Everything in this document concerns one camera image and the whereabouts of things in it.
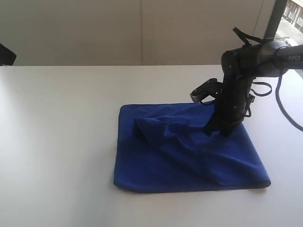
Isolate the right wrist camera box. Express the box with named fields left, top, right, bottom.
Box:
left=190, top=78, right=222, bottom=103

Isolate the blue microfiber towel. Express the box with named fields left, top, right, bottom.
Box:
left=113, top=103, right=271, bottom=193

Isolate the dark window frame post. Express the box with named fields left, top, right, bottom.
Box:
left=264, top=0, right=287, bottom=38

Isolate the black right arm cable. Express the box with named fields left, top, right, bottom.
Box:
left=198, top=27, right=303, bottom=132

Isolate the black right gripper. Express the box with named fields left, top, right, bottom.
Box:
left=203, top=74, right=253, bottom=137

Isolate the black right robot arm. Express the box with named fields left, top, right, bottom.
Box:
left=203, top=41, right=303, bottom=137

